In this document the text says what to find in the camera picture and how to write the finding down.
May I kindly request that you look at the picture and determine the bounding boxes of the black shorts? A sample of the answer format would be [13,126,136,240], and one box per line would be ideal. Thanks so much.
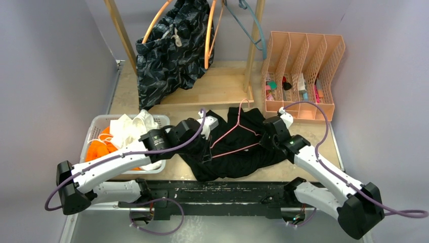
[180,107,286,182]

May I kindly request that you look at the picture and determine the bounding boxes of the pink thin hanger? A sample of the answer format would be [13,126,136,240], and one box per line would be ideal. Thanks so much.
[209,99,262,159]

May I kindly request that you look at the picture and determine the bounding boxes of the white plastic basket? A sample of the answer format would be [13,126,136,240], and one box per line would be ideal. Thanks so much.
[80,114,170,163]

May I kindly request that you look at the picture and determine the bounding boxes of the pink plastic file organizer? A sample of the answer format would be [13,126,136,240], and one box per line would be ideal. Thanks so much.
[261,31,346,123]

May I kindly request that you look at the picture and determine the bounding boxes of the white shorts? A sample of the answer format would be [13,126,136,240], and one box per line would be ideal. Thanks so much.
[109,109,163,171]

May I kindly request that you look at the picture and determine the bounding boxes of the orange hanger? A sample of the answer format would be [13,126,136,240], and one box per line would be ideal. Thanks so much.
[204,0,225,69]
[142,0,173,44]

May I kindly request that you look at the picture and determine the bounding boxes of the grey-blue plastic hanger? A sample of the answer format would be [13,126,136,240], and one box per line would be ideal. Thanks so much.
[223,0,268,60]

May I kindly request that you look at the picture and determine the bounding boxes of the orange shorts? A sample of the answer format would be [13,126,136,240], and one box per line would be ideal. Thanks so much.
[84,125,142,162]

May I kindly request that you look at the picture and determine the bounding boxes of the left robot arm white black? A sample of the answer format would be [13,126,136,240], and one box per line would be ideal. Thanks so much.
[55,116,219,215]

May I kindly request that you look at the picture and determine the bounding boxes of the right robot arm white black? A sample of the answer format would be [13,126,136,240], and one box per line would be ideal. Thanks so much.
[260,114,384,239]

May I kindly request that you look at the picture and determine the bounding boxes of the dark camouflage shorts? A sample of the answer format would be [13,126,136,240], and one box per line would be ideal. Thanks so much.
[136,1,210,110]

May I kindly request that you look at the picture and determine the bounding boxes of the pink small bottle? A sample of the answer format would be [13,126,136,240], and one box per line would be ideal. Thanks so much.
[265,85,275,101]

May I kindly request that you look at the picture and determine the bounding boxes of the green small item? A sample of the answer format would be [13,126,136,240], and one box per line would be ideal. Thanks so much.
[267,81,277,90]

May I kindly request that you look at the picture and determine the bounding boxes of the wooden clothes rack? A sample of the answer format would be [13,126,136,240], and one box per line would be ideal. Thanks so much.
[104,1,267,110]

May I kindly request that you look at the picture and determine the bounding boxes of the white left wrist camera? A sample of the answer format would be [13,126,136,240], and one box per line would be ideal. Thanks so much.
[197,111,219,140]

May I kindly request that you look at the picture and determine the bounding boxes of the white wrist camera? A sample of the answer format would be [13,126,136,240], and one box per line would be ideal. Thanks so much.
[197,111,219,140]
[278,107,294,129]

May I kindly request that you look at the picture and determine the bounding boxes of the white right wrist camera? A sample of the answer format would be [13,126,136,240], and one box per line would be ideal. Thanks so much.
[278,107,294,129]

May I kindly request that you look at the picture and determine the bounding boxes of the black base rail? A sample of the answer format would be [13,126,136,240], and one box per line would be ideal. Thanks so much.
[117,179,303,221]

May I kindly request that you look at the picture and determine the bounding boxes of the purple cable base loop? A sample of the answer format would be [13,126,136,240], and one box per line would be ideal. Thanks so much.
[129,197,185,236]

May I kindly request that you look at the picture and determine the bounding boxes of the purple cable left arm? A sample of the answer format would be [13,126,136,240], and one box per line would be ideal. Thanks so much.
[44,108,206,212]

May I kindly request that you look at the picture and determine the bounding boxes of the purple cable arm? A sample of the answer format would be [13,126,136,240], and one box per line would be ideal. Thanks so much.
[44,108,206,212]
[283,101,429,219]

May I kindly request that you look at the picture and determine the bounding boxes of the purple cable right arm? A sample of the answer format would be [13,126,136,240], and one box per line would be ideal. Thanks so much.
[283,101,429,219]

